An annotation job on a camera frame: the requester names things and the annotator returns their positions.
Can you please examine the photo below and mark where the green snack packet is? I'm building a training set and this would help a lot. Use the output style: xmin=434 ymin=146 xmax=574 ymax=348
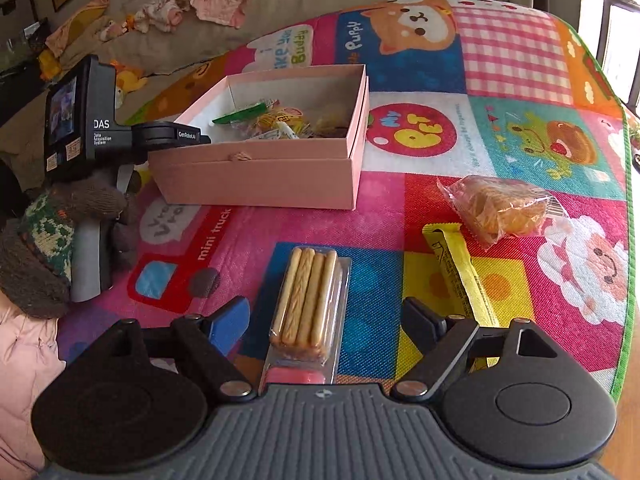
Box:
xmin=211 ymin=102 xmax=269 ymax=126

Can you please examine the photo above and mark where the person's left hand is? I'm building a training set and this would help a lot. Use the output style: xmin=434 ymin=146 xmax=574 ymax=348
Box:
xmin=0 ymin=174 xmax=132 ymax=320

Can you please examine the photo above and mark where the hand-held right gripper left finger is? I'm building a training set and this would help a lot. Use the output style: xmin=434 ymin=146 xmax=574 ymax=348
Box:
xmin=65 ymin=295 xmax=256 ymax=403

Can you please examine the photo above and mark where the dark window frame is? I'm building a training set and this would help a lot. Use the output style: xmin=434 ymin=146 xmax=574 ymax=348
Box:
xmin=594 ymin=0 xmax=640 ymax=116

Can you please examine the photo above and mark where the red yellow snack packet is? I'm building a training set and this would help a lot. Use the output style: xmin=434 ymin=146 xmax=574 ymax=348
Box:
xmin=240 ymin=107 xmax=288 ymax=137

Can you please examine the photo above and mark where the long yellow snack packet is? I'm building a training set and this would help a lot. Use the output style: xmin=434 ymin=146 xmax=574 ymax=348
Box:
xmin=421 ymin=224 xmax=502 ymax=333

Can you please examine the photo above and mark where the pile of pink floral clothes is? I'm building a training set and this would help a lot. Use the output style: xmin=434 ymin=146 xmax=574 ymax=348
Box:
xmin=126 ymin=0 xmax=279 ymax=34

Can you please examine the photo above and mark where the pink cardboard box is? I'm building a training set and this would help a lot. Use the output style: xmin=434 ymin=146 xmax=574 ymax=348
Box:
xmin=147 ymin=63 xmax=371 ymax=211

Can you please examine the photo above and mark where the pink yellow cloth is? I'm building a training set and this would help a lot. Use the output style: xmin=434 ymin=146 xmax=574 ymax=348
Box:
xmin=45 ymin=0 xmax=111 ymax=59

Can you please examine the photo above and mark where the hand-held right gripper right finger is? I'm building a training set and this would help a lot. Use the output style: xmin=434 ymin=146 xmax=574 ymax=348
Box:
xmin=401 ymin=296 xmax=584 ymax=403

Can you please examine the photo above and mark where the clear bag of round crackers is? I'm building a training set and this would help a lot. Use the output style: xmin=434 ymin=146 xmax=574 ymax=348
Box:
xmin=436 ymin=174 xmax=568 ymax=250

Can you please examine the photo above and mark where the beige sofa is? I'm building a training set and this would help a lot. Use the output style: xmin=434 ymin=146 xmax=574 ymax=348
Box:
xmin=0 ymin=0 xmax=440 ymax=166

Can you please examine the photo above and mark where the biscuit sticks packet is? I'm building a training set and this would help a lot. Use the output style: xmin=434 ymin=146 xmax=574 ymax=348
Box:
xmin=259 ymin=245 xmax=353 ymax=392

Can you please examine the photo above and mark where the yellow plush toy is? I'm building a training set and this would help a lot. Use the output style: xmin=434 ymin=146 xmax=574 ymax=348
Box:
xmin=38 ymin=49 xmax=64 ymax=82

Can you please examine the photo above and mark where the colourful printed play mat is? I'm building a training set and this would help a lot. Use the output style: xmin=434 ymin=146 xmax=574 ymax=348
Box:
xmin=54 ymin=0 xmax=640 ymax=413

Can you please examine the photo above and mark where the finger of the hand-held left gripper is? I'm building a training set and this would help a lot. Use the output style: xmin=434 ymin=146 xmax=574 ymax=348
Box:
xmin=132 ymin=120 xmax=212 ymax=164

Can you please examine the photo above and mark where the orange plush toy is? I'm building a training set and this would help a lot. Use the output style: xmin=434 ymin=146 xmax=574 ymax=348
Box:
xmin=109 ymin=59 xmax=149 ymax=95

